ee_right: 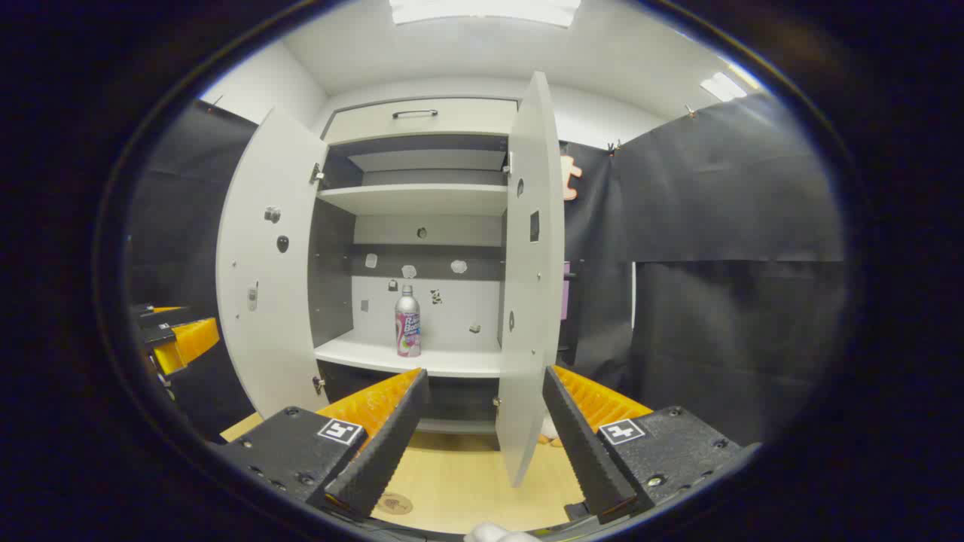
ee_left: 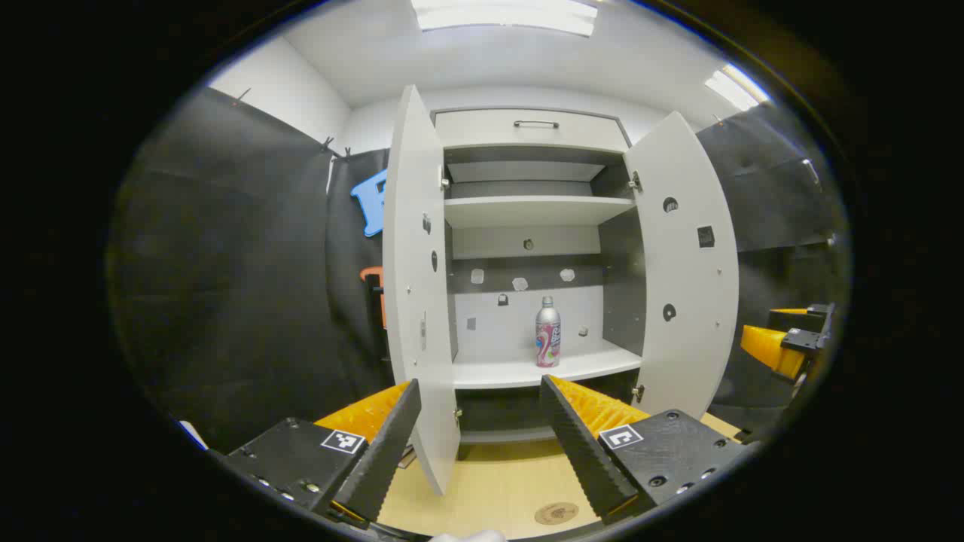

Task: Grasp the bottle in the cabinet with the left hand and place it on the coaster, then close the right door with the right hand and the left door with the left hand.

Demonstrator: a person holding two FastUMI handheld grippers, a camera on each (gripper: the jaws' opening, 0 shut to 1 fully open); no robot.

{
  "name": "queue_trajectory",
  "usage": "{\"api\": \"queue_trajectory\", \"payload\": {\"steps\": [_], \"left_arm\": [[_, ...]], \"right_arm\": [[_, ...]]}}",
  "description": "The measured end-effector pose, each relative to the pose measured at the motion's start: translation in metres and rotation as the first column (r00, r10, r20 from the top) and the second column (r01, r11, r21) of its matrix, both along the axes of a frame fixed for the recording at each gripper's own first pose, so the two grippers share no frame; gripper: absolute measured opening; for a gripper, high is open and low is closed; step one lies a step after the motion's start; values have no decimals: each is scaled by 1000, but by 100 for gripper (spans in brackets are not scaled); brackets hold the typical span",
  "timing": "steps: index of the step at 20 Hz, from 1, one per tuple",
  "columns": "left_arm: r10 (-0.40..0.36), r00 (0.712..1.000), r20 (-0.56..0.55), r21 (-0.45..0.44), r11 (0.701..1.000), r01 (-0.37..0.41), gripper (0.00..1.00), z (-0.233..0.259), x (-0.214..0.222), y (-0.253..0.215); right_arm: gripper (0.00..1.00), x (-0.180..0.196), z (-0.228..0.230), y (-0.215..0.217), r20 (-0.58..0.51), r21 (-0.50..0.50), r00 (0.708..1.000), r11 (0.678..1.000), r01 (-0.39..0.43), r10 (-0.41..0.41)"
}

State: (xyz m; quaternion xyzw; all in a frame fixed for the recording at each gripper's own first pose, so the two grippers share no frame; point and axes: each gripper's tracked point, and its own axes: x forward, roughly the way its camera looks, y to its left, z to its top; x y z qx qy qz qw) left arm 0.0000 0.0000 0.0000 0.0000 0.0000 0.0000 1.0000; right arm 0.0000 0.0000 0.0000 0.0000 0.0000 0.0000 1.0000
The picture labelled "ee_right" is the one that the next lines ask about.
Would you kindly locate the black backdrop cloth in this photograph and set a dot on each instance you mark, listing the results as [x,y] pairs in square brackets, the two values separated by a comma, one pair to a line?
[181,226]
[715,324]

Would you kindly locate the round brown coaster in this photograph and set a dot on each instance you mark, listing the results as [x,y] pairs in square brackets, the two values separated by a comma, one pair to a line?
[395,504]

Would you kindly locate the ceiling light panel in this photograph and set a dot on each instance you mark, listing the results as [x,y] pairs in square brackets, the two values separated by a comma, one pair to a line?
[721,86]
[482,9]

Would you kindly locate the small peach-coloured object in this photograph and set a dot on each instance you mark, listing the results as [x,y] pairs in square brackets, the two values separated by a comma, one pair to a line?
[549,430]

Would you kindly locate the white and grey cabinet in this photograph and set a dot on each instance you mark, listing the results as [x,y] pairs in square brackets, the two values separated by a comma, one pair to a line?
[422,199]

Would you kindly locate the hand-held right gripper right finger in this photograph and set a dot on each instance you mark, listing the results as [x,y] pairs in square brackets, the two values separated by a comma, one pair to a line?
[584,452]

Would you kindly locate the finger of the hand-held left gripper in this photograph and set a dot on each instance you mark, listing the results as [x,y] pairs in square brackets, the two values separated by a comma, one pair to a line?
[188,342]
[162,316]

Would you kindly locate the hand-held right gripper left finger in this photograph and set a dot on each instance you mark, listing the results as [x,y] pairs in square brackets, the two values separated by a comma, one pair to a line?
[380,452]

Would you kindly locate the white cabinet drawer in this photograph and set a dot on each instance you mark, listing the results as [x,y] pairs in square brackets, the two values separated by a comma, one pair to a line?
[467,120]

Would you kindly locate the silver bottle with pink label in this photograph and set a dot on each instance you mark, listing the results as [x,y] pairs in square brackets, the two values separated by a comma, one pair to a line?
[407,324]

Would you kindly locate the cabinet door with cat sticker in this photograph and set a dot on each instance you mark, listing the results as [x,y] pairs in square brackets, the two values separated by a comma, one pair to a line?
[531,339]

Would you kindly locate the cabinet door with camera sticker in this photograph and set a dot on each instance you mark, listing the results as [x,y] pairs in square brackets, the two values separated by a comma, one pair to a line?
[263,339]

